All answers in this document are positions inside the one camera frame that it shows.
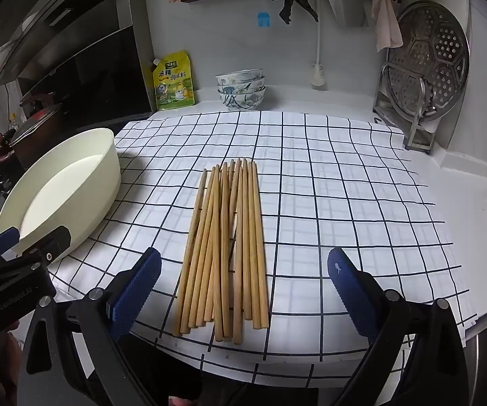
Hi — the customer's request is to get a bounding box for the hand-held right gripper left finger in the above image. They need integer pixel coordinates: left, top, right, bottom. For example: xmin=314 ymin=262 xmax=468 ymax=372
xmin=15 ymin=247 xmax=163 ymax=406

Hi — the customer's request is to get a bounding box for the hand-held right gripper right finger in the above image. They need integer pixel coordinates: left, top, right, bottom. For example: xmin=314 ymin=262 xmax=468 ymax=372
xmin=327 ymin=246 xmax=472 ymax=406

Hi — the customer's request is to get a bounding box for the cream plastic basin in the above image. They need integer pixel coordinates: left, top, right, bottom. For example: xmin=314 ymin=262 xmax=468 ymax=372
xmin=0 ymin=128 xmax=122 ymax=263

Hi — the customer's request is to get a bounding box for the pile of wooden chopsticks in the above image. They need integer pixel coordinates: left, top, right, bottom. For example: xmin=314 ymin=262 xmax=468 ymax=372
xmin=171 ymin=157 xmax=270 ymax=345

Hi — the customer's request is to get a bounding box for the brown cooking pot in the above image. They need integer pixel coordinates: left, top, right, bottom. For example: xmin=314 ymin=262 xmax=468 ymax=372
xmin=0 ymin=129 xmax=62 ymax=180

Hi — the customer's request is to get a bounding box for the white black checked cloth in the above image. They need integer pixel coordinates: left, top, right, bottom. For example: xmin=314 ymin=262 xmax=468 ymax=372
xmin=42 ymin=110 xmax=479 ymax=383

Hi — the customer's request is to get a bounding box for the glass pot lid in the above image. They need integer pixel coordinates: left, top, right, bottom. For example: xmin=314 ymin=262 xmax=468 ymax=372
xmin=8 ymin=92 xmax=63 ymax=146

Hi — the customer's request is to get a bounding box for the metal plate rack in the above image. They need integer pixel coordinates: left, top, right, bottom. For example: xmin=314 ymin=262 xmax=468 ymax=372
xmin=372 ymin=61 xmax=451 ymax=153

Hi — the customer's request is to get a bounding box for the black range hood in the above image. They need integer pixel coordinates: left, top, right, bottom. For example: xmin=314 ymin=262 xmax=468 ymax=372
xmin=0 ymin=0 xmax=155 ymax=121

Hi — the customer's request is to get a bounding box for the white bowl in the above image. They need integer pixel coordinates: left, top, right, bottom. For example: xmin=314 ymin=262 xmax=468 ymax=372
xmin=0 ymin=40 xmax=21 ymax=63

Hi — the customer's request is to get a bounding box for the yellow seasoning pouch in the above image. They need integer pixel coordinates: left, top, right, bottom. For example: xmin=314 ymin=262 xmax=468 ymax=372
xmin=150 ymin=50 xmax=196 ymax=112

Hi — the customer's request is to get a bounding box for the white hanging brush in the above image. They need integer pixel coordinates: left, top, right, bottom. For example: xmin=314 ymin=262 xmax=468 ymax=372
xmin=310 ymin=17 xmax=325 ymax=90

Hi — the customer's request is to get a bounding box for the perforated metal steamer plate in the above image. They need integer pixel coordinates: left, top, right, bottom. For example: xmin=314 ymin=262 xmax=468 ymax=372
xmin=386 ymin=1 xmax=470 ymax=113

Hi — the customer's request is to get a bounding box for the pink hanging towel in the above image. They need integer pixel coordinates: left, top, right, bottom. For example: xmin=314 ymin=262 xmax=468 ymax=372
xmin=371 ymin=0 xmax=404 ymax=53

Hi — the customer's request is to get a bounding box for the grey hanging panel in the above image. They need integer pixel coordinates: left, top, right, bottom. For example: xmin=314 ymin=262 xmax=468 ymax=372
xmin=323 ymin=0 xmax=373 ymax=27

